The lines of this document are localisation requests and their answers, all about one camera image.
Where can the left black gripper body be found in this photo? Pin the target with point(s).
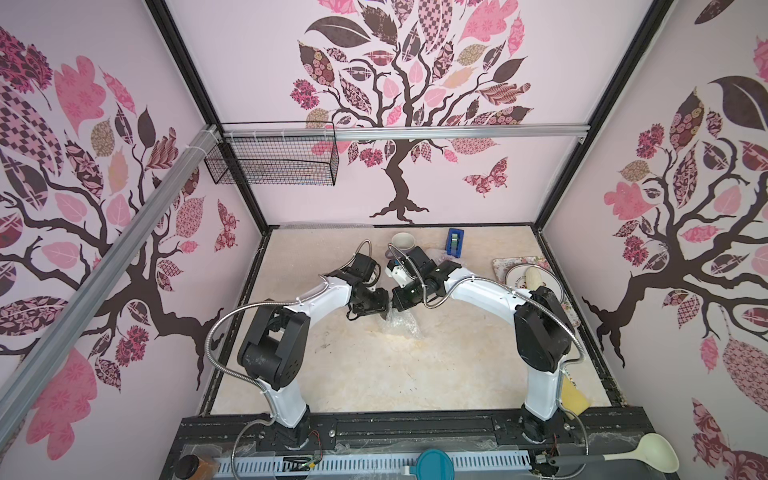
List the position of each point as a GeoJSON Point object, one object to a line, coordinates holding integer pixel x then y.
{"type": "Point", "coordinates": [372, 302]}

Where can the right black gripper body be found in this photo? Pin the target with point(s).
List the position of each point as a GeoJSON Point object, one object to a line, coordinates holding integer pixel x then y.
{"type": "Point", "coordinates": [405, 298]}

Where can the blue tape dispenser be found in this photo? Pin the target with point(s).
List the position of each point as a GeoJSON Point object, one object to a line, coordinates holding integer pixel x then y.
{"type": "Point", "coordinates": [454, 242]}

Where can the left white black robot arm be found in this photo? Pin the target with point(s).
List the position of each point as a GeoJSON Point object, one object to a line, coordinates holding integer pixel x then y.
{"type": "Point", "coordinates": [273, 349]}

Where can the lavender mug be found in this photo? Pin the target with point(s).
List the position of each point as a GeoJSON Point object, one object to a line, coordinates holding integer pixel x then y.
{"type": "Point", "coordinates": [403, 241]}

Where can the left flexible metal conduit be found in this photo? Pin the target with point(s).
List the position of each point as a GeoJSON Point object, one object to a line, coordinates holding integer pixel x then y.
{"type": "Point", "coordinates": [221, 366]}

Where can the flexible metal conduit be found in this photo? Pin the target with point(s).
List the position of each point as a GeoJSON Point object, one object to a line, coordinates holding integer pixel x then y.
{"type": "Point", "coordinates": [221, 366]}
{"type": "Point", "coordinates": [540, 300]}

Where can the floral square placemat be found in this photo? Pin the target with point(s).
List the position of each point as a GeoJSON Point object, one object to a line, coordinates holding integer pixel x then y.
{"type": "Point", "coordinates": [501, 266]}

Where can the round white plate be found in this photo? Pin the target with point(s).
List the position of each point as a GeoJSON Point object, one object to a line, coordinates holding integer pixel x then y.
{"type": "Point", "coordinates": [516, 278]}

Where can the white artificial rose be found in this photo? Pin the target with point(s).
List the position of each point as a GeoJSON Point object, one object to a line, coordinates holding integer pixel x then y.
{"type": "Point", "coordinates": [534, 278]}

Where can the right flexible metal conduit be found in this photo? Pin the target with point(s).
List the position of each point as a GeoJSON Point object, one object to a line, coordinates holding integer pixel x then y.
{"type": "Point", "coordinates": [540, 300]}

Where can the teal round lid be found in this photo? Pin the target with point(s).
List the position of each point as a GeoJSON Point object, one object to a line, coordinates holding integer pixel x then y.
{"type": "Point", "coordinates": [432, 464]}

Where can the yellow green sponge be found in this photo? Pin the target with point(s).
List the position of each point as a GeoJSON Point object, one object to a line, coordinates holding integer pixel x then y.
{"type": "Point", "coordinates": [572, 399]}

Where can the brown jar black lid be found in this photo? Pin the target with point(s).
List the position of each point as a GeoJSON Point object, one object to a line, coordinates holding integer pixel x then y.
{"type": "Point", "coordinates": [194, 467]}

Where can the cream plastic ladle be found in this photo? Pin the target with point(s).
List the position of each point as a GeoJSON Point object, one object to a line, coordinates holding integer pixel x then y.
{"type": "Point", "coordinates": [653, 449]}

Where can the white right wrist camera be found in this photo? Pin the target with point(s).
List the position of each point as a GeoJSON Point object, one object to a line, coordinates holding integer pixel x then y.
{"type": "Point", "coordinates": [400, 274]}

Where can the black wire basket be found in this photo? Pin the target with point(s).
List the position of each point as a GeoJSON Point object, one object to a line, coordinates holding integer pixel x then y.
{"type": "Point", "coordinates": [298, 153]}

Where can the rear aluminium frame bar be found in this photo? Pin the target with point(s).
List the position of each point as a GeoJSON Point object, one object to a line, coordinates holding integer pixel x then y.
{"type": "Point", "coordinates": [406, 133]}

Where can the aluminium frame bar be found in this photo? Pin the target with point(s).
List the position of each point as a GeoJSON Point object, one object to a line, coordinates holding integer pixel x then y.
{"type": "Point", "coordinates": [27, 382]}
{"type": "Point", "coordinates": [406, 133]}

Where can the white slotted cable duct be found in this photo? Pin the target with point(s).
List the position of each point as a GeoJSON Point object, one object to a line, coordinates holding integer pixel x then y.
{"type": "Point", "coordinates": [364, 465]}

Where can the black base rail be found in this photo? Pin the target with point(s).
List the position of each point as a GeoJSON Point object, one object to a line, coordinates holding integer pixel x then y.
{"type": "Point", "coordinates": [597, 430]}

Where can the left aluminium frame bar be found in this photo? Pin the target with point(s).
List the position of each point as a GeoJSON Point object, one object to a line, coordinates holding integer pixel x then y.
{"type": "Point", "coordinates": [27, 382]}

